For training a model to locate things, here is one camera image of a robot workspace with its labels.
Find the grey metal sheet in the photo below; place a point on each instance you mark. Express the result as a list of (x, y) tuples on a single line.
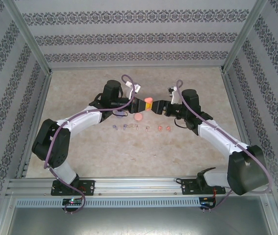
[(139, 222)]

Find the light pink earbud charging case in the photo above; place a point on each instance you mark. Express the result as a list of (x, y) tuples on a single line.
[(138, 117)]

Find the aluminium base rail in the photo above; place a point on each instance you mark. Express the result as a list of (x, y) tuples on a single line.
[(134, 186)]

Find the purple earbud charging case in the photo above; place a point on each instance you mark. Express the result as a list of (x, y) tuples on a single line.
[(120, 114)]

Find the aluminium side rail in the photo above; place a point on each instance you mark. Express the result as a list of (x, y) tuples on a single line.
[(41, 98), (232, 98)]

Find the salmon earbud charging case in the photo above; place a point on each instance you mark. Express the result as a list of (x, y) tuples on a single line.
[(148, 100)]

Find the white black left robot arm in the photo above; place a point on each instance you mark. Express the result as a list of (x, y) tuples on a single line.
[(80, 120)]

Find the aluminium frame post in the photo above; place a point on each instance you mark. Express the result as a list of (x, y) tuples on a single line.
[(29, 36), (243, 36)]

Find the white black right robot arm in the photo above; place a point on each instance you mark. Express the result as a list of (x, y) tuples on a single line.
[(217, 137)]

